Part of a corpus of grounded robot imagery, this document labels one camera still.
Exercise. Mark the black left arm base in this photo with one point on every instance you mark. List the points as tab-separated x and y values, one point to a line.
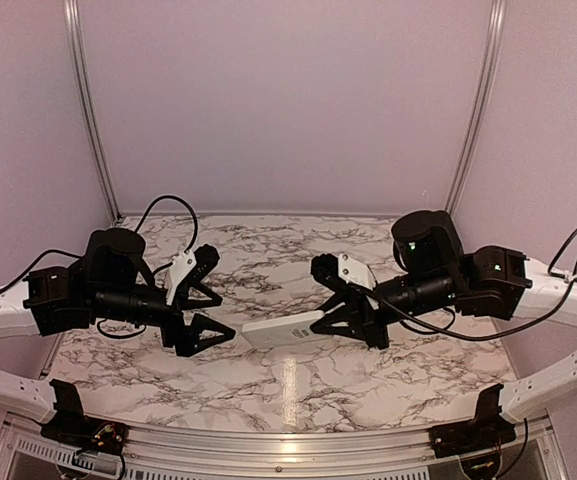
70	425

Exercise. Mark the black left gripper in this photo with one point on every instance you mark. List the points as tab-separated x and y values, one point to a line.
186	340

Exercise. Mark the aluminium corner post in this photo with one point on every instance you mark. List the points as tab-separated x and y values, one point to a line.
483	92
77	51

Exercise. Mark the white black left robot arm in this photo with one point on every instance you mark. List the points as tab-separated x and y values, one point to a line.
112	281

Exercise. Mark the aluminium right corner post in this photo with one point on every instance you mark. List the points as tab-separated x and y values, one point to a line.
483	92

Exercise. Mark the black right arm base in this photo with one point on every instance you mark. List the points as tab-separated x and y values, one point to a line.
485	430

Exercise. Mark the white remote control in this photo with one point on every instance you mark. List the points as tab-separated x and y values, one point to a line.
287	330

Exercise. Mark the aluminium left corner post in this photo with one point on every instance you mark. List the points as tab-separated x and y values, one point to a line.
77	51

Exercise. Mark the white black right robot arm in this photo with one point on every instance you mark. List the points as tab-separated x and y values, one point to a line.
491	282

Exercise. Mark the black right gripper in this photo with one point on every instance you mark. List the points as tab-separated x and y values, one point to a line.
359	311

